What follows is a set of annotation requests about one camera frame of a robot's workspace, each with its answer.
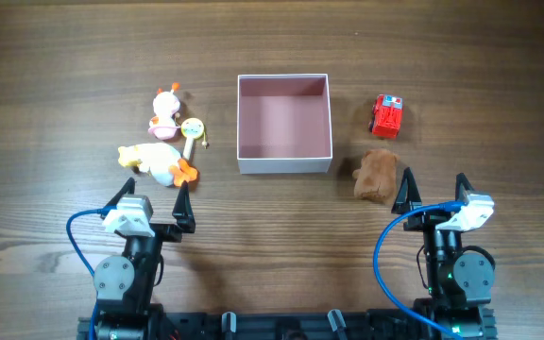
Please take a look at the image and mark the pink lined white box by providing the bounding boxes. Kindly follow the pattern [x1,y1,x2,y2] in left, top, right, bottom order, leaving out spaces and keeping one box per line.
[237,74,333,174]

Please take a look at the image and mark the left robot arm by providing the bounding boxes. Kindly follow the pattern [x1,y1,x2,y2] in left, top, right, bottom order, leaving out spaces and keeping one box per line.
[88,178,196,339]

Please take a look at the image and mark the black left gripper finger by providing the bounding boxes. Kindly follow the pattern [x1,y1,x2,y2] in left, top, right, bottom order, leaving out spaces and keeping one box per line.
[102,178,136,211]
[172,181,196,233]

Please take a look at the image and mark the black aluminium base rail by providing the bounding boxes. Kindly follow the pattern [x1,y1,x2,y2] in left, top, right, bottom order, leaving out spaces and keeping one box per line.
[76,308,497,340]

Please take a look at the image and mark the brown plush bear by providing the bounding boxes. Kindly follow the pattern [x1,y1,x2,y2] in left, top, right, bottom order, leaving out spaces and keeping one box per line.
[352,148,399,205]

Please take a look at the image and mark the white pink plush toy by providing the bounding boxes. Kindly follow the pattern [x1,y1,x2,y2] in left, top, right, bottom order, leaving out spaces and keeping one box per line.
[148,82,181,141]

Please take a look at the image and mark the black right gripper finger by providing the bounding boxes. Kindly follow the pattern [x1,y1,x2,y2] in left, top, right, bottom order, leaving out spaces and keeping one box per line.
[391,167,422,214]
[455,173,475,203]

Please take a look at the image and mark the white yellow plush duck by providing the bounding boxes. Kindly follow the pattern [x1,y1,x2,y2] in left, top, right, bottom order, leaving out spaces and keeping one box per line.
[117,143,198,187]

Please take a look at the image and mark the yellow wooden rattle drum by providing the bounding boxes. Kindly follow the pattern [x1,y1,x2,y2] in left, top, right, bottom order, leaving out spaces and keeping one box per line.
[180,118,210,161]

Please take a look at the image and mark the red toy fire truck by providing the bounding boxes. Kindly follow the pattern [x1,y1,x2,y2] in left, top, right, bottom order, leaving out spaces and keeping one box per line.
[368,94,403,139]

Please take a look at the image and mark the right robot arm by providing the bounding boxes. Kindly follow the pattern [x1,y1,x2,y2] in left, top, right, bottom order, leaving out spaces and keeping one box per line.
[403,173,498,339]

